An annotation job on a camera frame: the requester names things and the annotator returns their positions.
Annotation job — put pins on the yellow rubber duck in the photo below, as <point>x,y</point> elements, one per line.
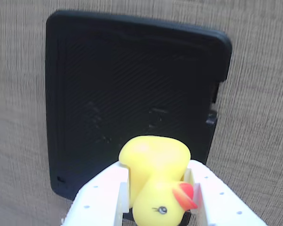
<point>155,169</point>

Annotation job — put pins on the black plastic case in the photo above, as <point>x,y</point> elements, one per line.
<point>132,82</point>

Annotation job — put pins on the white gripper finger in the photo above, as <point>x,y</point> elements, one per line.
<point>99,200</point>
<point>217,202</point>

